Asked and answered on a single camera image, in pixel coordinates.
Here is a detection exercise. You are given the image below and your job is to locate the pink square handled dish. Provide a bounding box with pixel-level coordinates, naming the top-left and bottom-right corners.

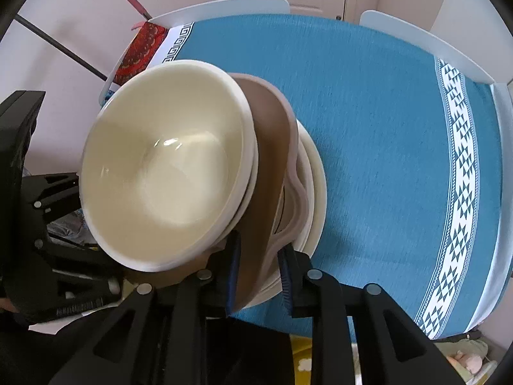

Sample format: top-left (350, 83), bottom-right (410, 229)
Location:
top-left (231, 73), bottom-right (309, 311)

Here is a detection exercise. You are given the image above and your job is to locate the cream round bowl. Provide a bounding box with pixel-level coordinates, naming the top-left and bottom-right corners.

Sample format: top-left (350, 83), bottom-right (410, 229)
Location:
top-left (79, 60), bottom-right (256, 272)

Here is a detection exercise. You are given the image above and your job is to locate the large white plate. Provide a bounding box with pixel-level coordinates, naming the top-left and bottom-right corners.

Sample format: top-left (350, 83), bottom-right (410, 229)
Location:
top-left (251, 141), bottom-right (309, 305)

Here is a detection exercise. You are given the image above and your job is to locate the cream plate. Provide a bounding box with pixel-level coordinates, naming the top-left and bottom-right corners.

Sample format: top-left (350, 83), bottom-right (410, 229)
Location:
top-left (248, 119), bottom-right (329, 310)

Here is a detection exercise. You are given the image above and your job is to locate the blue tablecloth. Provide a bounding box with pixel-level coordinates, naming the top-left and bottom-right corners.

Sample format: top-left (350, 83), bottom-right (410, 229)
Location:
top-left (148, 13), bottom-right (504, 342)

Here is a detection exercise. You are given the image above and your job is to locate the red patterned cloth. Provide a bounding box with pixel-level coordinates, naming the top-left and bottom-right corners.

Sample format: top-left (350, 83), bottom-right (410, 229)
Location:
top-left (113, 22), bottom-right (169, 86)

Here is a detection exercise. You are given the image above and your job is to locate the black clothes rack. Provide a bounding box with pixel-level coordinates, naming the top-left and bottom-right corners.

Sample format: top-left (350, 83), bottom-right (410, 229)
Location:
top-left (14, 14), bottom-right (107, 82)

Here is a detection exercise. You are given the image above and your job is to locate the pink broom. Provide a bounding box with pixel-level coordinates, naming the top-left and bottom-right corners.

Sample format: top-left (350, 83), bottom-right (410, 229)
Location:
top-left (127, 0), bottom-right (152, 30)

